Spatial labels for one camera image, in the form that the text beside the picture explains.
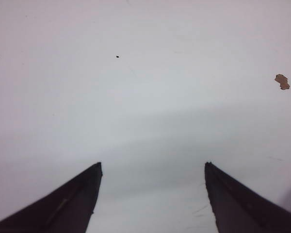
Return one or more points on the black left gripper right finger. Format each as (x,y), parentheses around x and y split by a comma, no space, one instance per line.
(238,209)

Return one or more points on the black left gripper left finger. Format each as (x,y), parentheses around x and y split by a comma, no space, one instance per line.
(67,209)

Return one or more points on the brown chipped spot on table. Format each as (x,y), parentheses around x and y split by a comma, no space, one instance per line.
(283,81)

